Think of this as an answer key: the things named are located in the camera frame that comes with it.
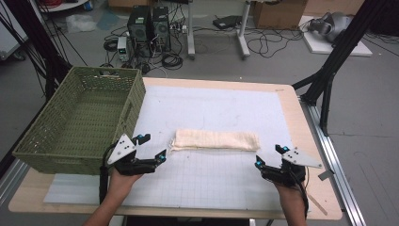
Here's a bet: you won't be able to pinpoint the white grid mat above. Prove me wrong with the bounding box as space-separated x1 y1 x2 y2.
42 85 295 212

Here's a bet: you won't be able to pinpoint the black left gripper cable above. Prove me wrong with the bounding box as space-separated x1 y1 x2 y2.
99 143 118 205

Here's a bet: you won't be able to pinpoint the aluminium rail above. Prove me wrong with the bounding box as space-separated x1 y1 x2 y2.
300 96 368 226

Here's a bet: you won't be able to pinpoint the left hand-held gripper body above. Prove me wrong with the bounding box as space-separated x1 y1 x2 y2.
106 134 158 176

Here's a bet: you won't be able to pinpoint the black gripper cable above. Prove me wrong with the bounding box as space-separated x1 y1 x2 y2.
290 170 311 219
99 143 118 205

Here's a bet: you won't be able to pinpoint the white floor board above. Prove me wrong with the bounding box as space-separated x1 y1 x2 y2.
298 15 374 57

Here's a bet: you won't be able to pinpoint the person's left hand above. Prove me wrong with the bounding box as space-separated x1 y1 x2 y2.
107 169 144 202

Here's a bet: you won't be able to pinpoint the clear plastic bag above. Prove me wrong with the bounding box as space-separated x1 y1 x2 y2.
65 13 97 34

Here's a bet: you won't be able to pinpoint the coiled black cable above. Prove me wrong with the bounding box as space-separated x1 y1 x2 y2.
161 52 184 71

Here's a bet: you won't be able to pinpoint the large brown cardboard box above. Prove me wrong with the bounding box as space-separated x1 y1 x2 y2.
305 0 367 17

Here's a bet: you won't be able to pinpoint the loose black floor cables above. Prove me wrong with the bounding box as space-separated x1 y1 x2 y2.
246 27 304 59

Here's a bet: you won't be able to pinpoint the grey tape piece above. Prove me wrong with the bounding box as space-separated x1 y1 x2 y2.
317 169 336 182

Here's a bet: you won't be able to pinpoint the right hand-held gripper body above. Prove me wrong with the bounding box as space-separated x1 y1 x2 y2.
261 147 324 188

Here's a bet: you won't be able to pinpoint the grey rounded machine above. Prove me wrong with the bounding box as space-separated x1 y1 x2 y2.
308 11 354 43

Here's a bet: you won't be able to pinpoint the grey bench power supply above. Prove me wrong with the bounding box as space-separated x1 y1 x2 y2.
116 36 131 62

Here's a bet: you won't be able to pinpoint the black computer tower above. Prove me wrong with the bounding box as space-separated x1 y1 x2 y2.
152 6 172 53
126 5 153 58

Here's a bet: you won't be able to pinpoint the white desk leg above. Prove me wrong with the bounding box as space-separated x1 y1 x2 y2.
186 0 197 60
236 0 252 59

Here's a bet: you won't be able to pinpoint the person's right hand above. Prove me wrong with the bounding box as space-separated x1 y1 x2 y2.
274 182 308 205

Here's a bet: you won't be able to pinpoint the black metal stand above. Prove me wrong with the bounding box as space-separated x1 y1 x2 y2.
291 0 391 137
2 0 73 102

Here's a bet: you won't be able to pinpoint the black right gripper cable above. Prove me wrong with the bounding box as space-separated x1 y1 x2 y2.
290 170 311 219

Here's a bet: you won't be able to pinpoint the white cabinet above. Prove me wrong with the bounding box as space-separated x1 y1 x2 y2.
0 0 30 61

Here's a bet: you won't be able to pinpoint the green wicker basket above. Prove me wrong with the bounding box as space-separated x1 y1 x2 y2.
11 65 148 176

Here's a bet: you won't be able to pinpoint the cream towel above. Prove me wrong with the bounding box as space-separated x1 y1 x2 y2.
169 128 262 153

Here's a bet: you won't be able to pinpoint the flat black device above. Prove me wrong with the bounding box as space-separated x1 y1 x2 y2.
212 14 243 31

